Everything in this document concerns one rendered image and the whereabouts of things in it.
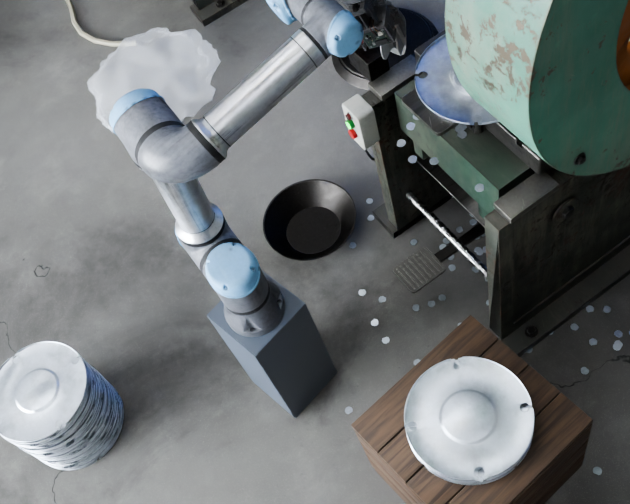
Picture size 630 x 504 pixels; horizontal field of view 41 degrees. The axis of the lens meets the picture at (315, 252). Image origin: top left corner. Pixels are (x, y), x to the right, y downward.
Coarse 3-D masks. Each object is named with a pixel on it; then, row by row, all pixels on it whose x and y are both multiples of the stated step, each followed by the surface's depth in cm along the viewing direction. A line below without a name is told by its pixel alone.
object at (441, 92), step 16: (432, 48) 196; (432, 64) 194; (448, 64) 193; (416, 80) 192; (432, 80) 192; (448, 80) 191; (432, 96) 189; (448, 96) 188; (464, 96) 188; (448, 112) 186; (464, 112) 185; (480, 112) 184
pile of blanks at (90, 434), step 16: (96, 384) 236; (96, 400) 235; (112, 400) 245; (80, 416) 228; (96, 416) 235; (112, 416) 244; (64, 432) 228; (80, 432) 232; (96, 432) 238; (112, 432) 245; (32, 448) 229; (48, 448) 229; (64, 448) 232; (80, 448) 236; (96, 448) 243; (48, 464) 245; (64, 464) 241; (80, 464) 243
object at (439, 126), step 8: (408, 96) 191; (416, 96) 190; (408, 104) 190; (416, 104) 189; (416, 112) 188; (424, 112) 188; (432, 112) 187; (424, 120) 187; (432, 120) 186; (440, 120) 186; (432, 128) 185; (440, 128) 185; (448, 128) 184; (472, 128) 197; (480, 128) 196
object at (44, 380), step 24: (24, 360) 237; (48, 360) 236; (0, 384) 235; (24, 384) 233; (48, 384) 231; (72, 384) 231; (0, 408) 231; (24, 408) 229; (48, 408) 228; (72, 408) 227; (0, 432) 227; (24, 432) 226; (48, 432) 225
